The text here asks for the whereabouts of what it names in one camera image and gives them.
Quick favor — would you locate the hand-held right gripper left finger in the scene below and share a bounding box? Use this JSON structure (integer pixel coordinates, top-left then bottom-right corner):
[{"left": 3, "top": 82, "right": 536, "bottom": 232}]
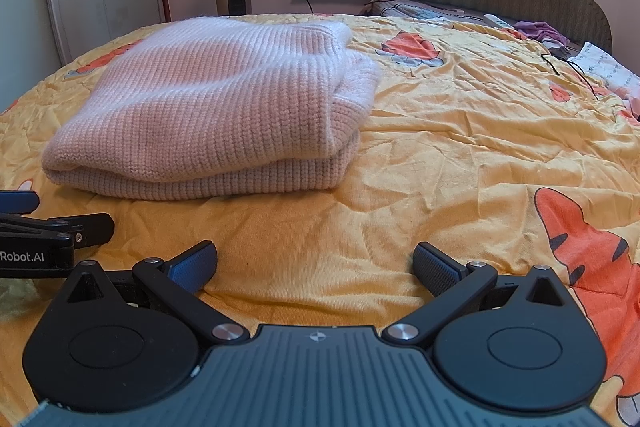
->
[{"left": 51, "top": 240, "right": 251, "bottom": 349}]

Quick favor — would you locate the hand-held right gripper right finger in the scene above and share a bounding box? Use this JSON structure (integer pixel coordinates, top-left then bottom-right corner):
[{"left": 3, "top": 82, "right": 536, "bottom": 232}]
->
[{"left": 381, "top": 241, "right": 577, "bottom": 349}]

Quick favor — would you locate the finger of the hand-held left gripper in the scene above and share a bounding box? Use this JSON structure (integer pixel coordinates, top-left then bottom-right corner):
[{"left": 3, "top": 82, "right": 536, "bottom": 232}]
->
[
  {"left": 0, "top": 190, "right": 41, "bottom": 215},
  {"left": 0, "top": 213, "right": 117, "bottom": 253}
]

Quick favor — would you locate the white knit sweater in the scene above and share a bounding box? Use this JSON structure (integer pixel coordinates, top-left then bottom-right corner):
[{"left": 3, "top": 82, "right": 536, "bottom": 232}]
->
[{"left": 41, "top": 17, "right": 384, "bottom": 201}]

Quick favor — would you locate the yellow printed blanket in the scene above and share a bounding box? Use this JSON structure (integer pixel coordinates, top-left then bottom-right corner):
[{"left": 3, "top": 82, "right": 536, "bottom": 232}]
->
[{"left": 0, "top": 12, "right": 640, "bottom": 427}]

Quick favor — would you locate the pink cloth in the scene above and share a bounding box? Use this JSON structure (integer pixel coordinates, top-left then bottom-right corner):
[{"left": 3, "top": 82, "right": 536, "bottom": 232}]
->
[{"left": 616, "top": 84, "right": 640, "bottom": 124}]

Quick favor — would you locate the printed pillow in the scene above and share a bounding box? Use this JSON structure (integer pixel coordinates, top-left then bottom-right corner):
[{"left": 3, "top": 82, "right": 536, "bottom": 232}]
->
[{"left": 361, "top": 0, "right": 494, "bottom": 26}]

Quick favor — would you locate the purple cloth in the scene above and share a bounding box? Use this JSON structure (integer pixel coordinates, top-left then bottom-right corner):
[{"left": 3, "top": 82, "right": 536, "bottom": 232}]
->
[{"left": 514, "top": 21, "right": 571, "bottom": 50}]

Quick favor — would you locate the white printed cloth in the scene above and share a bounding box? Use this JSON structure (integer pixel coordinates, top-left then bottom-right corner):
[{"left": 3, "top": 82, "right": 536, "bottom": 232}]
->
[{"left": 575, "top": 40, "right": 640, "bottom": 93}]

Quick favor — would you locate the thin black cable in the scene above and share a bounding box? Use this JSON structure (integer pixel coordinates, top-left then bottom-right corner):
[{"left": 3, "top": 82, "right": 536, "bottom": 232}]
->
[{"left": 540, "top": 51, "right": 606, "bottom": 100}]

